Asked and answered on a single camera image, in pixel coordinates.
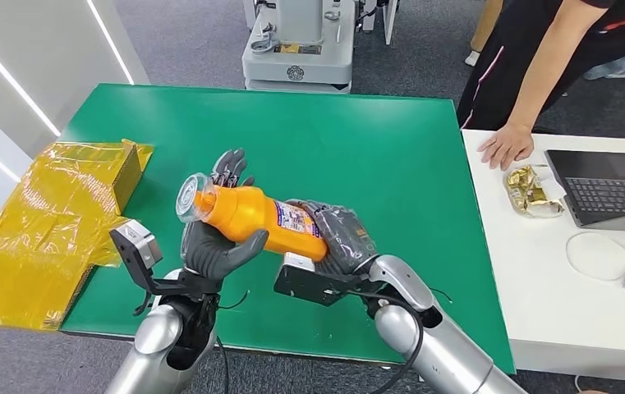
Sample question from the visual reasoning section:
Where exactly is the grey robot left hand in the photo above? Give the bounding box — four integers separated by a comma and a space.
180, 148, 269, 281

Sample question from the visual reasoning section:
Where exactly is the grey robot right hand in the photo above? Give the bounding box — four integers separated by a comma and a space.
284, 198, 379, 276

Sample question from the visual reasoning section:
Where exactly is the orange plastic bottle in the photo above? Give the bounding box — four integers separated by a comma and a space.
174, 172, 329, 263

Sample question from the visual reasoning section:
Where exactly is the yellow film wrapped cardboard box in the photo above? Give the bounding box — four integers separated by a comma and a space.
0, 139, 154, 332

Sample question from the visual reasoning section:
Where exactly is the grey wheeled machine base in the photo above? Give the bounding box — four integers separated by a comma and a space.
241, 0, 356, 94

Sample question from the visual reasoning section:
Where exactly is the gold foil wrapper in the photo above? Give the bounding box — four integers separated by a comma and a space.
503, 164, 566, 220

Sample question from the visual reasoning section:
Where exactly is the person's hand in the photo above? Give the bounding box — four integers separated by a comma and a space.
476, 123, 535, 172

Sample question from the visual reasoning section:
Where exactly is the white table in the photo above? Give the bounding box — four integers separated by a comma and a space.
462, 128, 625, 384

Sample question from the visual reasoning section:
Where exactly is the white stand panel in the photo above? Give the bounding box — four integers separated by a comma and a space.
363, 0, 398, 46

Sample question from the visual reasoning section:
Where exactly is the person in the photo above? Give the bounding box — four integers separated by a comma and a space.
456, 0, 625, 172
582, 53, 625, 81
464, 0, 504, 67

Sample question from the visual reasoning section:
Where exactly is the dark grey laptop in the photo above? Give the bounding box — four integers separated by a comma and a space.
544, 149, 625, 234

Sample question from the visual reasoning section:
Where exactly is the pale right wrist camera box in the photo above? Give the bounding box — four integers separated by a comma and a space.
273, 252, 369, 307

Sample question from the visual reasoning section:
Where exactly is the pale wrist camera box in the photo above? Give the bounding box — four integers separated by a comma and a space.
273, 252, 369, 307
109, 218, 163, 295

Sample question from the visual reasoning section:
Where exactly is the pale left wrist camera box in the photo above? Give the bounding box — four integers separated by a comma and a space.
109, 218, 163, 295

